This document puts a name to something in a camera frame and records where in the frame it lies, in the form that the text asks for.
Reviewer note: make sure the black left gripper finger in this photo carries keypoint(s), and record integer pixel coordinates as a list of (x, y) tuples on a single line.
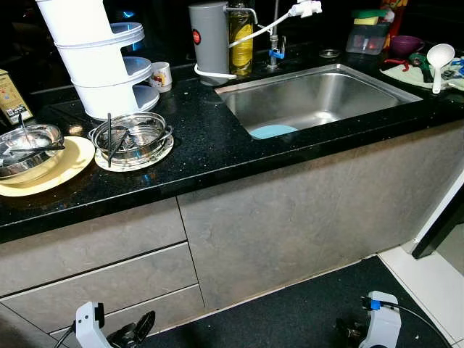
[(145, 325)]

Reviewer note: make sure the dark chopstick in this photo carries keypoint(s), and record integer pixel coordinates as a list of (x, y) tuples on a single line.
[(109, 141), (36, 150), (127, 142)]

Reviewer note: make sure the black floor mat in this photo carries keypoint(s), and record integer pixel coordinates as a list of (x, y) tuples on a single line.
[(275, 319)]

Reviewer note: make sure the grey cabinet door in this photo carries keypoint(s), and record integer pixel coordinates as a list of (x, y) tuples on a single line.
[(304, 217)]

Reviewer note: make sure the white patterned plate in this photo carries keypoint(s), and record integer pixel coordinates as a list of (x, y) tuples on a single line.
[(156, 161)]

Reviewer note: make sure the pale yellow plate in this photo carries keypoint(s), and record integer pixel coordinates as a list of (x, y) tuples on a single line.
[(69, 170)]

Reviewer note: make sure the light blue plate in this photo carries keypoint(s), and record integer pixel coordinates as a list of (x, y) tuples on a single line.
[(274, 132)]

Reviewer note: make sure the small brown lump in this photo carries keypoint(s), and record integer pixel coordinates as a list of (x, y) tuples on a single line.
[(75, 130)]

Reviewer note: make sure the wide steel bowl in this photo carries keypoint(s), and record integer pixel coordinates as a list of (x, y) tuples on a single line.
[(43, 136)]

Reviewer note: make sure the stainless steel sink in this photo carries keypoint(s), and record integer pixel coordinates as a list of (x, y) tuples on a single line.
[(319, 98)]

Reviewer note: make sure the white printed mug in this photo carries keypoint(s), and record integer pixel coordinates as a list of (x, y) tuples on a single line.
[(161, 76)]

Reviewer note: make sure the light green cloth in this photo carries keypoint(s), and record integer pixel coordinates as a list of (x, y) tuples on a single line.
[(399, 75)]

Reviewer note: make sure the yellow tea box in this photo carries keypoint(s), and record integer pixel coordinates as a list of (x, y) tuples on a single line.
[(13, 98)]

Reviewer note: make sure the white tiered plastic container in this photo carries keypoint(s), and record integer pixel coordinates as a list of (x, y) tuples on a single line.
[(87, 58)]

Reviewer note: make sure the round steel drain cap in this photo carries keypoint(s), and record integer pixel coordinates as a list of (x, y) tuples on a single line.
[(330, 53)]

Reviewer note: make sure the chrome faucet with blue clip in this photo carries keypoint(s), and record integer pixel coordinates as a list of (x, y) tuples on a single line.
[(276, 52)]

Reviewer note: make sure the clear plastic container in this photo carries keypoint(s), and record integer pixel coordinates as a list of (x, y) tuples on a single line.
[(366, 40)]

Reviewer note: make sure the grey cylinder canister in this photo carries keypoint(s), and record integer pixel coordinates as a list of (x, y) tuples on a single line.
[(210, 43)]

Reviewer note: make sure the white ladle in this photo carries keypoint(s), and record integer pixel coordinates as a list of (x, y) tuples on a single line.
[(441, 54)]

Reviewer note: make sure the yellow oil bottle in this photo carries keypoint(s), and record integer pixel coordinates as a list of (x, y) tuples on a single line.
[(241, 43)]

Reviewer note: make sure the yellow green sponge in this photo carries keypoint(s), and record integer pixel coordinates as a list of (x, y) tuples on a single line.
[(371, 18)]

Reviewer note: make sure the white faucet diverter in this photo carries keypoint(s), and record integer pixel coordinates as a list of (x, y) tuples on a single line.
[(306, 9)]

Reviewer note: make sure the red yellow packet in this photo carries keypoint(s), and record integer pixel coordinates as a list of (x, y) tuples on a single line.
[(397, 9)]

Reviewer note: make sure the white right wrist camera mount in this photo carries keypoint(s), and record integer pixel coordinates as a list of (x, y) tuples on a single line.
[(384, 326)]

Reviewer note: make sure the black door frame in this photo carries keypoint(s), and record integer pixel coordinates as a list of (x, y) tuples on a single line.
[(438, 232)]

